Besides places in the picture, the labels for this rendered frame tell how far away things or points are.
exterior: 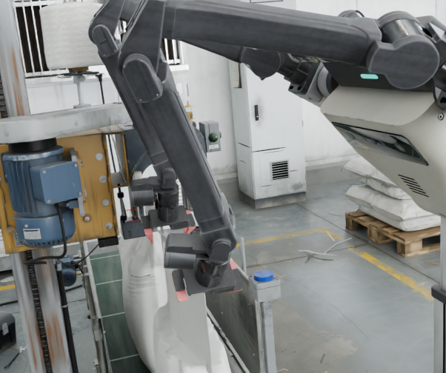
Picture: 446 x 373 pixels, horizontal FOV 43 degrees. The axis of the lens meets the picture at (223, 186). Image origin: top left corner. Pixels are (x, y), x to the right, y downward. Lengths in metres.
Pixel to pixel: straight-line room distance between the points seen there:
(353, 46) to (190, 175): 0.33
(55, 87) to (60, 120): 2.90
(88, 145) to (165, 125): 0.81
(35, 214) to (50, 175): 0.14
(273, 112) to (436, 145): 4.46
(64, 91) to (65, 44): 2.92
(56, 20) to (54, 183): 0.40
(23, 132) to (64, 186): 0.16
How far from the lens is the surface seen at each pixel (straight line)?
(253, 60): 1.37
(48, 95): 4.39
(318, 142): 6.39
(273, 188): 5.60
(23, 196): 1.51
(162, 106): 0.86
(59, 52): 1.47
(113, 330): 2.63
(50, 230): 1.51
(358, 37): 0.84
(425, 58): 0.85
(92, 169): 1.69
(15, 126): 1.46
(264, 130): 5.47
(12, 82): 1.72
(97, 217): 1.72
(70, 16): 1.47
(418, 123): 1.05
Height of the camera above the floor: 1.54
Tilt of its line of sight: 13 degrees down
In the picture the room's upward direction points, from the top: 5 degrees counter-clockwise
